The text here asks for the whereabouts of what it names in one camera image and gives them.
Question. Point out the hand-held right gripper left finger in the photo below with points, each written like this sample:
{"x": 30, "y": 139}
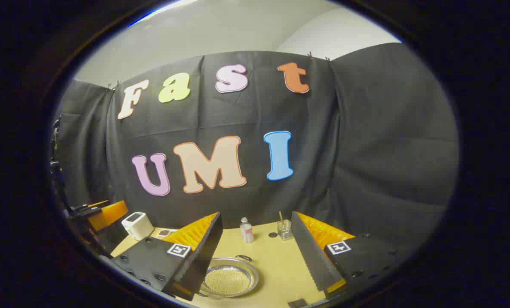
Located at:
{"x": 206, "y": 252}

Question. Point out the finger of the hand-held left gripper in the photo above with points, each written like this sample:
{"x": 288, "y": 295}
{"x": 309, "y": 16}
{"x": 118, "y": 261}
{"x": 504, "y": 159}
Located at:
{"x": 109, "y": 214}

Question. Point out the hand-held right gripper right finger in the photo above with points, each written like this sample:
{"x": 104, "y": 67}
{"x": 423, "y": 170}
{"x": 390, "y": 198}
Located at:
{"x": 310, "y": 256}

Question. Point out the white toaster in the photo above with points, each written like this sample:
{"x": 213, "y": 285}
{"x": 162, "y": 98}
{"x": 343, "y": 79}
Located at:
{"x": 137, "y": 224}

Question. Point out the pile of yellow beans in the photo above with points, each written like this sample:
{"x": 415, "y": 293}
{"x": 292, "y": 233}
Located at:
{"x": 229, "y": 281}

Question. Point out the white divided dish with beans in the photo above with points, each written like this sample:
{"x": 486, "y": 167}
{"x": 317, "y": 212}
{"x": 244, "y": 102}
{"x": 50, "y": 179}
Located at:
{"x": 165, "y": 233}

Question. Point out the small clear plastic bottle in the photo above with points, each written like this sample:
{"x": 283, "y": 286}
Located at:
{"x": 247, "y": 233}

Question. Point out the thin wooden stick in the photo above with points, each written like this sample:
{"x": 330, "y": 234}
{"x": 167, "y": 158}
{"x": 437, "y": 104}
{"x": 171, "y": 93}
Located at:
{"x": 281, "y": 219}

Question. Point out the black backdrop cloth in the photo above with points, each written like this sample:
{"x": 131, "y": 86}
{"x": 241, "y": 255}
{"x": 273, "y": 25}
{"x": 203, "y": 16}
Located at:
{"x": 345, "y": 149}

